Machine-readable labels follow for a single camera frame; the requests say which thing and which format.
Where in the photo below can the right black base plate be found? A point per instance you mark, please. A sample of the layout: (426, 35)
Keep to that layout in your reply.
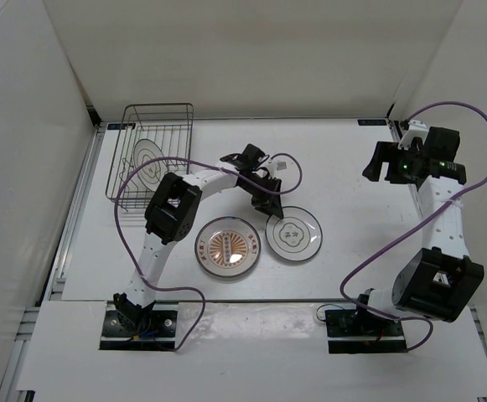
(354, 332)

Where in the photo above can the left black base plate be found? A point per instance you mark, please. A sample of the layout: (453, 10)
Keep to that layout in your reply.
(157, 334)

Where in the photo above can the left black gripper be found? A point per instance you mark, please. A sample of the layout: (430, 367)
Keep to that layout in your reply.
(269, 203)

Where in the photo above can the grey wire dish rack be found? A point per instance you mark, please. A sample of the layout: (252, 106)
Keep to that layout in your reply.
(153, 136)

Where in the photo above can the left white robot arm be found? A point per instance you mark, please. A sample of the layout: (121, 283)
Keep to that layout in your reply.
(170, 215)

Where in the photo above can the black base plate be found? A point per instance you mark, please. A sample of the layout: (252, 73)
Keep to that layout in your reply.
(157, 334)
(354, 332)

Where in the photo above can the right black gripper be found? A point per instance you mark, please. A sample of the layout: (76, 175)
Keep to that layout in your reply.
(385, 152)

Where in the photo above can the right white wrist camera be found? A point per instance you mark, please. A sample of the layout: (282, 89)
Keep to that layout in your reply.
(410, 130)

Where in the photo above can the white plate black lettering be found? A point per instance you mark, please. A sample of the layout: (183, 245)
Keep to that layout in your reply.
(297, 237)

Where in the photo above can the orange sunburst pattern plate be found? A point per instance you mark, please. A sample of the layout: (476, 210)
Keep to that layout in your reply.
(227, 248)

